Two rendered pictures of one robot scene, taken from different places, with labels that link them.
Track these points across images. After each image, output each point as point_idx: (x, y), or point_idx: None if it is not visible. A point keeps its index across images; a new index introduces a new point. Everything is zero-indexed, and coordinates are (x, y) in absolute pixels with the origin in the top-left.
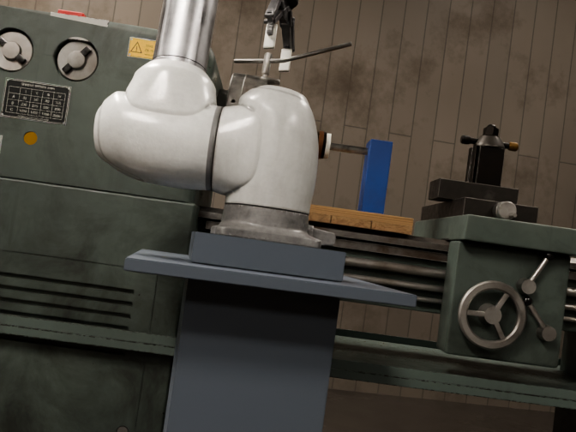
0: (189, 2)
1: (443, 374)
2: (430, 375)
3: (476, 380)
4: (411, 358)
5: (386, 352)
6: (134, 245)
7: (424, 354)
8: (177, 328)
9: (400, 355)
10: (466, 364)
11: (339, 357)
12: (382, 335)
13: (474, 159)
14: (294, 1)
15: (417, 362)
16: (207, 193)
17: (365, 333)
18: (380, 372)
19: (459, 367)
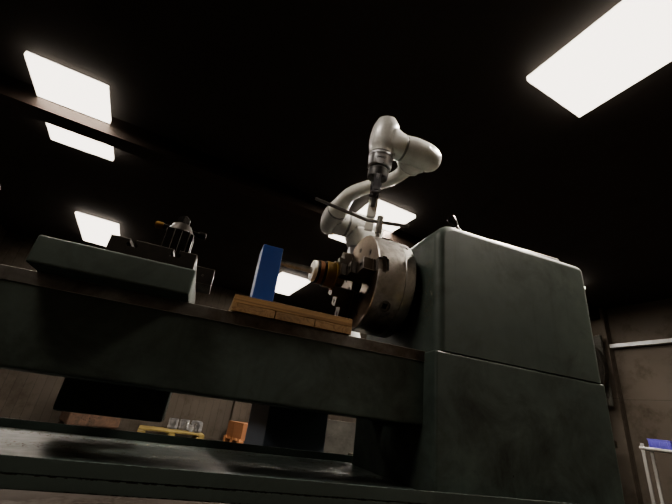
0: None
1: (163, 435)
2: (172, 439)
3: (136, 434)
4: (152, 457)
5: (178, 463)
6: None
7: (108, 462)
8: (325, 434)
9: (160, 460)
10: (67, 451)
11: (239, 457)
12: (158, 470)
13: (190, 252)
14: (368, 178)
15: (151, 454)
16: (403, 341)
17: (193, 472)
18: (209, 446)
19: (97, 449)
